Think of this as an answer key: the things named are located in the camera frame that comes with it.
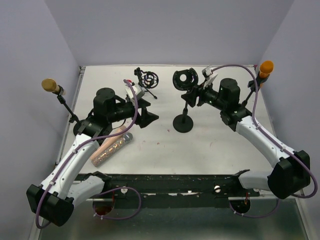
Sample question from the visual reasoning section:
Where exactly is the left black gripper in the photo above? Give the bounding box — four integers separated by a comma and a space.
108, 97, 160, 128

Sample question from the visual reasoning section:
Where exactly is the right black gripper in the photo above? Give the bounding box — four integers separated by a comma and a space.
181, 78, 227, 111

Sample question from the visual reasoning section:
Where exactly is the black round base shock stand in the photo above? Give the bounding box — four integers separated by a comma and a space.
172, 67, 200, 134

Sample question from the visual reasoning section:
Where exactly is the silver glitter microphone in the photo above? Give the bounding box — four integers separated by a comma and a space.
91, 132, 133, 168

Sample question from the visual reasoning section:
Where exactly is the black tripod shock mount stand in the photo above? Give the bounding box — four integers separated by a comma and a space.
134, 67, 159, 100

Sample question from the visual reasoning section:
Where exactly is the pink microphone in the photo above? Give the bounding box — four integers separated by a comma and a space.
89, 133, 123, 167

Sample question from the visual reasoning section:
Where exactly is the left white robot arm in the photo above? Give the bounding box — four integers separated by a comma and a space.
26, 83, 159, 229

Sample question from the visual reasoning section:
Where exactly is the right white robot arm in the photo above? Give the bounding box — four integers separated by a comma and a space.
174, 78, 311, 200

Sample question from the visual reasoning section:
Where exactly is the right black round base stand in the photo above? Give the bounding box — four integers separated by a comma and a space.
241, 75, 269, 108

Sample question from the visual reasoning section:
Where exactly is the left black round base stand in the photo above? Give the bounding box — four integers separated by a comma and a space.
57, 91, 81, 125

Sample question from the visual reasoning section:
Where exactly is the orange microphone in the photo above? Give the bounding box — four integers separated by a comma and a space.
258, 60, 274, 87

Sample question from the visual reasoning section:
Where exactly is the gold microphone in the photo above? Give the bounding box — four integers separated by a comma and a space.
41, 78, 66, 96

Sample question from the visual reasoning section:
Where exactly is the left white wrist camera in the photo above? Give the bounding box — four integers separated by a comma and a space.
125, 79, 145, 101

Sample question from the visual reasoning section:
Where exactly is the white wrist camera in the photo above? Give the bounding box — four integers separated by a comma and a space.
125, 79, 145, 101
202, 65, 218, 90

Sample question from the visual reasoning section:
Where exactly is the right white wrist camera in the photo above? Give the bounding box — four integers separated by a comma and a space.
202, 65, 218, 90

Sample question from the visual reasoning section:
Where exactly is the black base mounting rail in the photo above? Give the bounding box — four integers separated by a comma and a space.
93, 172, 260, 209

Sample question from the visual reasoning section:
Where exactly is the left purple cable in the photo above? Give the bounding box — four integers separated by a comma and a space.
34, 79, 142, 230

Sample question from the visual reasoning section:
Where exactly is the purple cable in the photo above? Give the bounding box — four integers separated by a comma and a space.
204, 64, 318, 218
34, 79, 142, 230

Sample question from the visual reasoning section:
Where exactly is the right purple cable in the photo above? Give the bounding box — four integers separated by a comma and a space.
204, 64, 318, 218

